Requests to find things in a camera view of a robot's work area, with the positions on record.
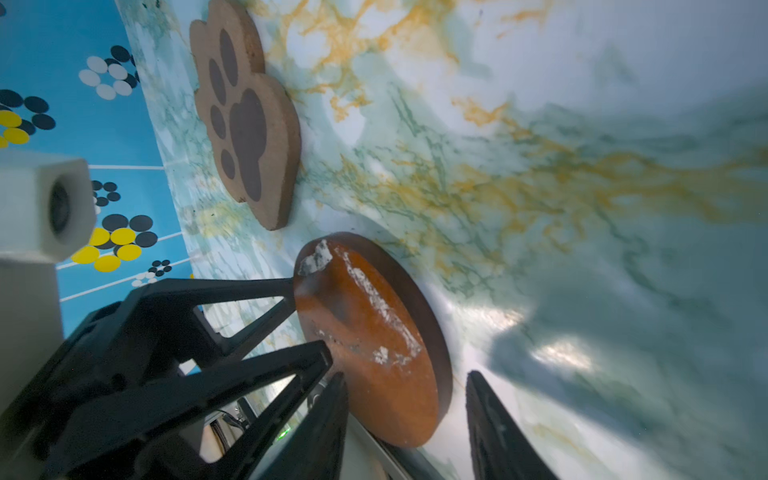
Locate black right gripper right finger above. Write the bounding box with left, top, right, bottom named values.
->
left=465, top=371, right=557, bottom=480

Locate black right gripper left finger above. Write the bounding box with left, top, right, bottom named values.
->
left=272, top=372, right=349, bottom=479

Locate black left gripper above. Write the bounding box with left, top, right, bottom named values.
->
left=1, top=278, right=332, bottom=479

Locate rusty brown round coaster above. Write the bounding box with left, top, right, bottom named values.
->
left=293, top=232, right=453, bottom=448

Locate paw print cork coaster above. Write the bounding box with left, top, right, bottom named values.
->
left=190, top=1, right=302, bottom=231

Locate metal serving tray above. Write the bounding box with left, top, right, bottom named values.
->
left=263, top=407, right=445, bottom=480

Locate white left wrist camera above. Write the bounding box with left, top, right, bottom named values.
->
left=1, top=150, right=96, bottom=409

